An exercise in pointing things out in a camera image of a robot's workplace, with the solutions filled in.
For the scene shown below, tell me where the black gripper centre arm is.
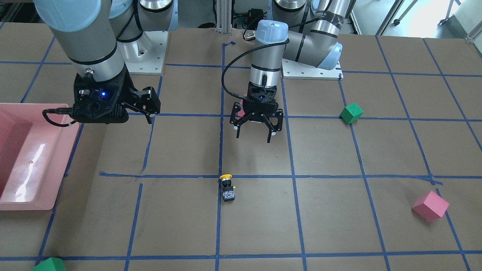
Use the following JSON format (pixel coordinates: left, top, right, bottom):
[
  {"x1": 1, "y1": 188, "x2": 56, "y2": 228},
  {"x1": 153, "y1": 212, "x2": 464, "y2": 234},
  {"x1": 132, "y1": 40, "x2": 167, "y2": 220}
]
[{"x1": 230, "y1": 85, "x2": 284, "y2": 143}]

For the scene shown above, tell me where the yellow emergency stop button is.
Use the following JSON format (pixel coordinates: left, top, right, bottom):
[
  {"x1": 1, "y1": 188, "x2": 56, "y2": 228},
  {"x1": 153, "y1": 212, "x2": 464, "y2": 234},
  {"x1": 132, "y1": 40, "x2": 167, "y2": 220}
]
[{"x1": 219, "y1": 174, "x2": 236, "y2": 202}]

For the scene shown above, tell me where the pink foam cube upper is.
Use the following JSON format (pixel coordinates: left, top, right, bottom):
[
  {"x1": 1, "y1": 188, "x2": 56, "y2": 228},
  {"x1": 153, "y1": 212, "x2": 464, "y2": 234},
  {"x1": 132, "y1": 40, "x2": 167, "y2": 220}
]
[{"x1": 236, "y1": 100, "x2": 246, "y2": 118}]

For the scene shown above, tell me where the pink foam cube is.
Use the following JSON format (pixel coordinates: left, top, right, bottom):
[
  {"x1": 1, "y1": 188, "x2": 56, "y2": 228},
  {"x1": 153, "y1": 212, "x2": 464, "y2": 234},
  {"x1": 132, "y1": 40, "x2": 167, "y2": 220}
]
[
  {"x1": 412, "y1": 191, "x2": 450, "y2": 222},
  {"x1": 236, "y1": 100, "x2": 246, "y2": 118}
]

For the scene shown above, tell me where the green foam cube centre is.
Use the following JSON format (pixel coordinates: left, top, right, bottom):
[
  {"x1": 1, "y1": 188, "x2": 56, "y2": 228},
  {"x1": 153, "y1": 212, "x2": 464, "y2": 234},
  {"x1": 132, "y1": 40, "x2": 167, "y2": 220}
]
[{"x1": 340, "y1": 103, "x2": 364, "y2": 125}]

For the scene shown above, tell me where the green foam cube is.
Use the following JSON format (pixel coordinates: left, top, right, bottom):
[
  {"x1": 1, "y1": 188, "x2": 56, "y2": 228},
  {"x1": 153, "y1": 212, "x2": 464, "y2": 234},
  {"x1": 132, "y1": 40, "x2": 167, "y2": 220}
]
[
  {"x1": 340, "y1": 103, "x2": 364, "y2": 125},
  {"x1": 31, "y1": 257, "x2": 66, "y2": 271}
]

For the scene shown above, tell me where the pink plastic tray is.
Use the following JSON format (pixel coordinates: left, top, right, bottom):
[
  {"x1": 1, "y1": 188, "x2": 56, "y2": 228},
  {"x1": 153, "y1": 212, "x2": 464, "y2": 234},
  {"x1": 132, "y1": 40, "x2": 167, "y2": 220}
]
[{"x1": 0, "y1": 103, "x2": 79, "y2": 211}]

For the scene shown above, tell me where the green foam cube far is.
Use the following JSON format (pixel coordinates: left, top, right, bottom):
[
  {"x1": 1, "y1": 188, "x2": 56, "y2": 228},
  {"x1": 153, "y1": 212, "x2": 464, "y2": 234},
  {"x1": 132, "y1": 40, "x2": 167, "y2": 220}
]
[{"x1": 31, "y1": 257, "x2": 66, "y2": 271}]

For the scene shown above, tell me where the pink foam cube lower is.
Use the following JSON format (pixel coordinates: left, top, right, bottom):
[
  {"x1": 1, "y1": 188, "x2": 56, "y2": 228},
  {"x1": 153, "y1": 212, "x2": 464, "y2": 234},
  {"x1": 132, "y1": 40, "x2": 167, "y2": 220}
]
[{"x1": 412, "y1": 191, "x2": 450, "y2": 222}]

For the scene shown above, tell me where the black gripper cable centre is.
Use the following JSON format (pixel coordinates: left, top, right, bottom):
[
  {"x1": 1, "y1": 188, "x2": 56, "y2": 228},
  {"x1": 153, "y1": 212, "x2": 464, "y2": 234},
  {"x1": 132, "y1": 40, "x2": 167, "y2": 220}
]
[{"x1": 221, "y1": 38, "x2": 290, "y2": 104}]

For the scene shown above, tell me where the aluminium frame post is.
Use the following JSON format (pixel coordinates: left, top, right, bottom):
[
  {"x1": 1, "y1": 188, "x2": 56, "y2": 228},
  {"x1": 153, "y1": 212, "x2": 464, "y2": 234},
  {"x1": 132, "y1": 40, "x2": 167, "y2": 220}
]
[{"x1": 215, "y1": 0, "x2": 233, "y2": 35}]

